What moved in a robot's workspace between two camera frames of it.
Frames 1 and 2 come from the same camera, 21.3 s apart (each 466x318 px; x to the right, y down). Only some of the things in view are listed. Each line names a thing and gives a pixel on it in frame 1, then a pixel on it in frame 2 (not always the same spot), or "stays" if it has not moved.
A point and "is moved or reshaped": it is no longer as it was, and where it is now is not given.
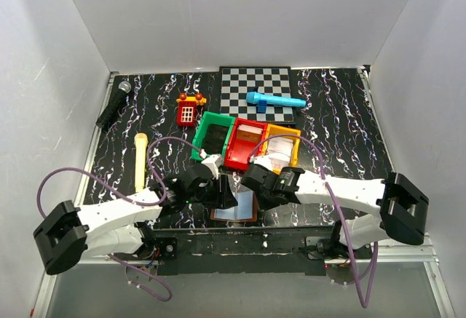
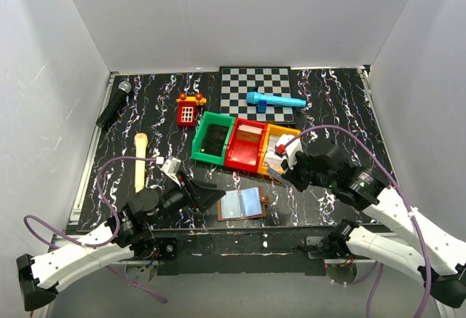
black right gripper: [253, 178] -> [291, 172]
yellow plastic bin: [273, 130] stays
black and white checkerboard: [236, 82] stays
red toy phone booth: [187, 108] stays
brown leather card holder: [247, 209] is moved or reshaped
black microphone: [108, 118] stays
